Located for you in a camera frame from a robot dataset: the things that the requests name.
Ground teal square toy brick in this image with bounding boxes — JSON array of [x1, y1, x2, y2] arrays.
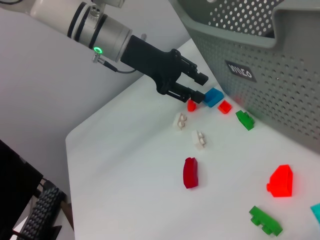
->
[[309, 202, 320, 225]]

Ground left gripper cable silver plugs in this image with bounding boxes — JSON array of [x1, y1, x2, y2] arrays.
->
[[90, 33, 148, 74]]

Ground green toy brick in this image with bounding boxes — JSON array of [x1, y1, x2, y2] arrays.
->
[[248, 205, 284, 237], [235, 109, 256, 131]]

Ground orange-red sloped toy brick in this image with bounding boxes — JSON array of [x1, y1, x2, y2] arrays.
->
[[266, 164, 295, 198]]

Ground white toy brick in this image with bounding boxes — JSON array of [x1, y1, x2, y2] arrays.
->
[[191, 129, 207, 151], [172, 112, 188, 132]]

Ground dark red curved toy brick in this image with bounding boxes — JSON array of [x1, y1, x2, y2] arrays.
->
[[182, 156, 200, 190]]

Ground grey perforated plastic storage bin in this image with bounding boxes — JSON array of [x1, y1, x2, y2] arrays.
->
[[174, 0, 320, 153]]

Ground small red toy brick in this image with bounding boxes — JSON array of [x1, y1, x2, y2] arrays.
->
[[186, 99, 198, 113], [217, 99, 233, 115]]

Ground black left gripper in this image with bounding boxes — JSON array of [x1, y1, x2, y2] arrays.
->
[[119, 34, 210, 105]]

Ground blue square toy brick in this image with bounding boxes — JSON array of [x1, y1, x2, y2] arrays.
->
[[202, 87, 225, 108]]

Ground black equipment frame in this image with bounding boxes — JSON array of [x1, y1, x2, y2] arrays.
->
[[0, 139, 63, 240]]

